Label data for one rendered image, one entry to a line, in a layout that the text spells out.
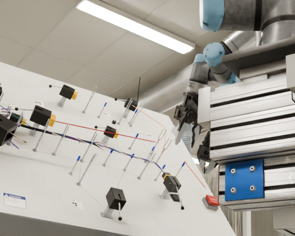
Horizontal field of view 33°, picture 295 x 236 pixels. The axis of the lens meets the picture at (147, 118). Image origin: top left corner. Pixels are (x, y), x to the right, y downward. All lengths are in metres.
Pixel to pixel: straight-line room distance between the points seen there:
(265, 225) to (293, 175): 1.96
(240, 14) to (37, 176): 0.92
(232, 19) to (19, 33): 4.32
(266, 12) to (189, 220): 1.02
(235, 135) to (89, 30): 4.12
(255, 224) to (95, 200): 1.48
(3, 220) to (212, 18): 0.84
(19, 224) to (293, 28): 0.96
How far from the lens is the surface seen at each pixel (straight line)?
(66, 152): 1.98
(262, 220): 3.06
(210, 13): 1.23
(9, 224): 1.58
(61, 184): 1.80
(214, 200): 2.17
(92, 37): 5.25
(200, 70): 1.95
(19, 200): 1.65
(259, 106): 1.11
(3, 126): 1.69
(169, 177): 2.00
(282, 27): 1.19
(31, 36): 5.43
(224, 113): 1.15
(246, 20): 1.24
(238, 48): 1.83
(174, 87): 5.37
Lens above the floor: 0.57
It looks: 23 degrees up
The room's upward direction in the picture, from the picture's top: 5 degrees clockwise
